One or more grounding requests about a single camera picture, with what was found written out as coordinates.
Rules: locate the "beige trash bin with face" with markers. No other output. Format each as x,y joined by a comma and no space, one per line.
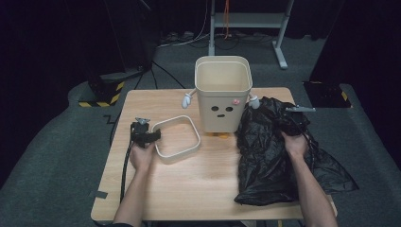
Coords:
220,110

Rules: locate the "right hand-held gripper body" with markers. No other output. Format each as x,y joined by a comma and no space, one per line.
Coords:
298,121

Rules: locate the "grey metal stand frame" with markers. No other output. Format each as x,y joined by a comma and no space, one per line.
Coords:
246,20

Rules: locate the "black plastic trash bag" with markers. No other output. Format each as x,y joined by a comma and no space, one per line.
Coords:
268,170

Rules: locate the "black base with yellow mark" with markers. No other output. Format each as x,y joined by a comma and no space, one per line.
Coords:
326,94

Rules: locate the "person's right hand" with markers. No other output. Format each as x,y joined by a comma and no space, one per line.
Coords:
294,145

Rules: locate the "black base with yellow stripes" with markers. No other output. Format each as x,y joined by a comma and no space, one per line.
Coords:
105,93

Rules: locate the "grey floor tape piece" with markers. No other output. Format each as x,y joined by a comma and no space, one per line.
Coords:
98,194

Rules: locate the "person's left hand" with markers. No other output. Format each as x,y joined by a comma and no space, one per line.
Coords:
142,157

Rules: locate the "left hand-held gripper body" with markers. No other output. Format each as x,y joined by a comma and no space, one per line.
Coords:
140,134

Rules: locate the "power strip with plugs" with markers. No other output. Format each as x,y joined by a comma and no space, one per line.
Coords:
176,37

